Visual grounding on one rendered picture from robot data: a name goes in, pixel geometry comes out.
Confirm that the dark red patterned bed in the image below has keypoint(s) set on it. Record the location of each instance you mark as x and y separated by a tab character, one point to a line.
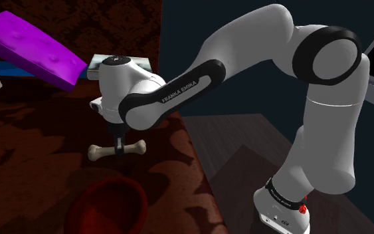
28	139

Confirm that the dark robot stand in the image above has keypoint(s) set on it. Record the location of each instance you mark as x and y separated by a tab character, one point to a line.
238	194

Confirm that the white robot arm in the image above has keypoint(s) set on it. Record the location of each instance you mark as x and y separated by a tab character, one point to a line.
329	136

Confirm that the pale hardcover book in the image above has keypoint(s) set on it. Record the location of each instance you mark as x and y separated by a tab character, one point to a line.
93	66

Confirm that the beige toy bone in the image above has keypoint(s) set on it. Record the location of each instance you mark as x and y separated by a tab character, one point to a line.
134	147

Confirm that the blue flat pad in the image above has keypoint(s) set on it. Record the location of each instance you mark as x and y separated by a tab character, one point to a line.
8	69

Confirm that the purple cushion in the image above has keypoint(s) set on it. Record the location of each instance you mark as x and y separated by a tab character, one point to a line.
28	48

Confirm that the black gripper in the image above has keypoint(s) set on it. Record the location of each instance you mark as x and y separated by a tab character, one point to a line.
117	129

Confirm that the dark red bowl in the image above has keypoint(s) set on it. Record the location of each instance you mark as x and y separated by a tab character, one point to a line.
109	207

